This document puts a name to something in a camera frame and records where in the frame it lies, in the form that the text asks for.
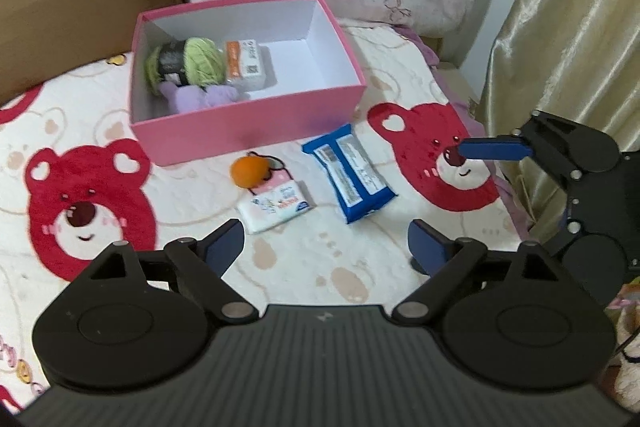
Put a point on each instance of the white tissue pack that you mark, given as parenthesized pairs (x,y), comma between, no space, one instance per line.
(275,207)

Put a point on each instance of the golden curtain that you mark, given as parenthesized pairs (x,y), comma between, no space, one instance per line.
(575,32)

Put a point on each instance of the purple plush toy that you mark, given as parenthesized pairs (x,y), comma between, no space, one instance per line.
(192,99)

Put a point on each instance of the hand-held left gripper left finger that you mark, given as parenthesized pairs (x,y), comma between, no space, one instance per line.
(225,247)

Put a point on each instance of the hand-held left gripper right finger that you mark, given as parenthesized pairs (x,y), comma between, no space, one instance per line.
(427,249)

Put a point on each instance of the beige bed frame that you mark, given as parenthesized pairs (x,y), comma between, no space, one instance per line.
(432,49)

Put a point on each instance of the blue wet wipes pack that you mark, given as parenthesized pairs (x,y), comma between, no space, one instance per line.
(350,177)

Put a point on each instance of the brown pillow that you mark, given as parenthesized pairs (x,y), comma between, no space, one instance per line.
(100,7)

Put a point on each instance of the pink cardboard box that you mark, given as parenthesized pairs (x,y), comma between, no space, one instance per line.
(225,132)

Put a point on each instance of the red bear printed blanket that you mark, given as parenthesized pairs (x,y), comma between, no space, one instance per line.
(325,247)

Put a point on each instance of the orange white plastic box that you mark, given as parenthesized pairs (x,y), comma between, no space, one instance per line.
(247,67)

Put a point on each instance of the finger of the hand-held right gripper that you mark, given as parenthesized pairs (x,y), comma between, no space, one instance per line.
(495,148)

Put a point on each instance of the green yarn ball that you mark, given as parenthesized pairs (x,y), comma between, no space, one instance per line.
(202,59)

